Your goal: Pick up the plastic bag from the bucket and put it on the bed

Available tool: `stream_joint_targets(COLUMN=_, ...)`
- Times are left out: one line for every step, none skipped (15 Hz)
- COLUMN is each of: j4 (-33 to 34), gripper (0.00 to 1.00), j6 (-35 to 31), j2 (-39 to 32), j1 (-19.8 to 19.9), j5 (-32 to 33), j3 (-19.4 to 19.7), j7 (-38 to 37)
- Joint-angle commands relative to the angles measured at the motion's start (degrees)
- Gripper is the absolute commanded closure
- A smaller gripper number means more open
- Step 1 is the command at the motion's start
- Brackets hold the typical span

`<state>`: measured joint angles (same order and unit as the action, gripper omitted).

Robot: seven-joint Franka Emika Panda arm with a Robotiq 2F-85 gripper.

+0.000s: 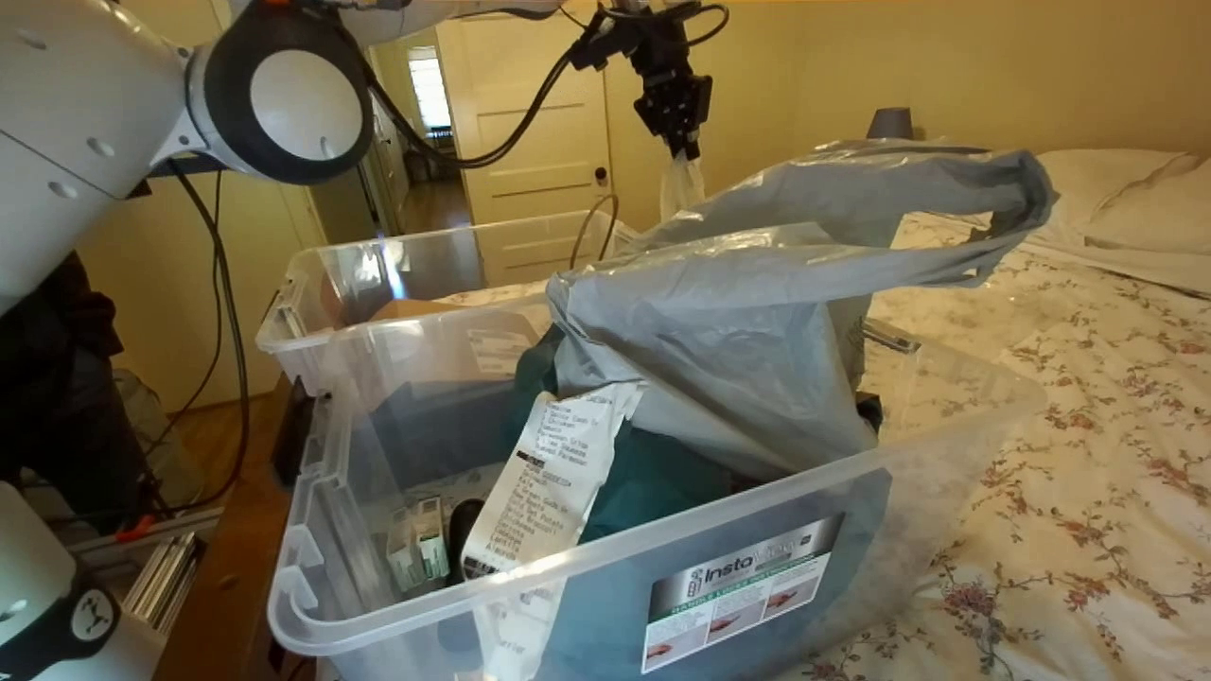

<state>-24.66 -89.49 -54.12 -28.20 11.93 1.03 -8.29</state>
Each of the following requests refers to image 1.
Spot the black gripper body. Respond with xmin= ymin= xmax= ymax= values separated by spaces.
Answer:
xmin=624 ymin=3 xmax=720 ymax=129

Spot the white cloth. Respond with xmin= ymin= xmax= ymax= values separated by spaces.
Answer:
xmin=656 ymin=147 xmax=713 ymax=229

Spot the grey plastic bag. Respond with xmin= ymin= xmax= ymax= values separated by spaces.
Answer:
xmin=540 ymin=138 xmax=1056 ymax=487

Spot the teal fabric bag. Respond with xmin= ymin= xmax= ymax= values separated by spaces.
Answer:
xmin=508 ymin=333 xmax=762 ymax=546

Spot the cream panel door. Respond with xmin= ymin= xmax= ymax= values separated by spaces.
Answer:
xmin=433 ymin=0 xmax=685 ymax=287

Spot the small dark grey object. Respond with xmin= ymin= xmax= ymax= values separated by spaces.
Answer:
xmin=863 ymin=106 xmax=929 ymax=145

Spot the brown cardboard box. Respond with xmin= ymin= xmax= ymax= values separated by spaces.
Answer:
xmin=371 ymin=277 xmax=553 ymax=327

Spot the grey remote control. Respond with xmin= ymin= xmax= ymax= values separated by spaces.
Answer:
xmin=861 ymin=319 xmax=921 ymax=359

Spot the white paper receipt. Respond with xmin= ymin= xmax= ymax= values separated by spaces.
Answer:
xmin=453 ymin=377 xmax=646 ymax=587

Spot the clear bin with cardboard box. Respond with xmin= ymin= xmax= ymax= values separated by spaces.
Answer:
xmin=254 ymin=203 xmax=638 ymax=403

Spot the clear bin with label sticker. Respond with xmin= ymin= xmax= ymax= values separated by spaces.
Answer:
xmin=260 ymin=295 xmax=1051 ymax=681

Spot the white pillow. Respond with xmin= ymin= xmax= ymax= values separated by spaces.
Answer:
xmin=1082 ymin=154 xmax=1211 ymax=301

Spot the floral print duvet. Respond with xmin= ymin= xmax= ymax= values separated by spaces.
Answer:
xmin=780 ymin=203 xmax=1211 ymax=681

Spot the dark cloth pile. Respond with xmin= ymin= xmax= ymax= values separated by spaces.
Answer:
xmin=0 ymin=251 xmax=148 ymax=543

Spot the white device with black band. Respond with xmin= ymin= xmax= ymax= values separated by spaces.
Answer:
xmin=0 ymin=483 xmax=166 ymax=681

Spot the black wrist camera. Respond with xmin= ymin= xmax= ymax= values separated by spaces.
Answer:
xmin=566 ymin=3 xmax=653 ymax=75

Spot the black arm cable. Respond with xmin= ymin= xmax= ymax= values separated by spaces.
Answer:
xmin=363 ymin=0 xmax=733 ymax=173

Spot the black hanging cable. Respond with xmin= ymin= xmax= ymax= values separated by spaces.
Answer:
xmin=166 ymin=166 xmax=257 ymax=516

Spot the aluminium rail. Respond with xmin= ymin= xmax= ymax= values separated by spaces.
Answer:
xmin=70 ymin=504 xmax=228 ymax=635

